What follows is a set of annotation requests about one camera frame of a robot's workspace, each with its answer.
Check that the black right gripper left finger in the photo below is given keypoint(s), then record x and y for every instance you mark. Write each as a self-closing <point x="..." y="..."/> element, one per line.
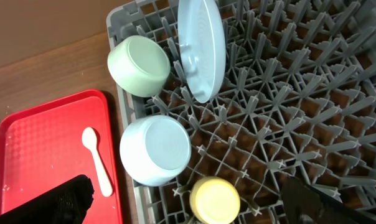
<point x="66" y="203"/>

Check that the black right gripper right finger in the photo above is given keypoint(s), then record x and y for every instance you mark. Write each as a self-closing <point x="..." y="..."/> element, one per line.
<point x="303" y="203"/>

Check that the yellow plastic cup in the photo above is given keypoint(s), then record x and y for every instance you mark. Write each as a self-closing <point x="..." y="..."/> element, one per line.
<point x="214" y="200"/>

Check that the light blue small bowl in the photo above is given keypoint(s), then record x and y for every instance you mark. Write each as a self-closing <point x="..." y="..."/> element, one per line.
<point x="155" y="149"/>

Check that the green bowl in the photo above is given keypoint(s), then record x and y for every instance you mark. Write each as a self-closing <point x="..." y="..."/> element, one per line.
<point x="139" y="66"/>

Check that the light blue plate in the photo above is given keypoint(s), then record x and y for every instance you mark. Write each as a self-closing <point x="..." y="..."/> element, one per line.
<point x="202" y="47"/>

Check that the grey-blue dishwasher rack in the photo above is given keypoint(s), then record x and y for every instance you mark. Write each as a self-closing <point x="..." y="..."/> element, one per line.
<point x="298" y="100"/>

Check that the red plastic tray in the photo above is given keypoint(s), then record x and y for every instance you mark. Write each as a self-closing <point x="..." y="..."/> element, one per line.
<point x="41" y="148"/>

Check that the white plastic spoon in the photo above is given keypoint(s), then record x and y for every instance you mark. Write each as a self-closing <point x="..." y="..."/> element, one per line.
<point x="89" y="140"/>

